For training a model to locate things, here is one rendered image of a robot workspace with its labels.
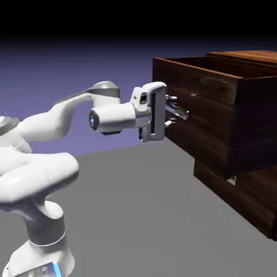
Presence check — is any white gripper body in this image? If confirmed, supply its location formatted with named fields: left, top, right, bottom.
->
left=141, top=81, right=168, bottom=143

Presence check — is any silver metal drawer handle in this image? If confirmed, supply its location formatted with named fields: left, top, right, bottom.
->
left=165, top=101, right=189, bottom=121

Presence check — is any dark wood drawer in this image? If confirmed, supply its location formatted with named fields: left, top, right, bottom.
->
left=152, top=56, right=277, bottom=181

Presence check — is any dark wood cabinet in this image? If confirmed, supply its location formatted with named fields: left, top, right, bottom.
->
left=193, top=50, right=277, bottom=242

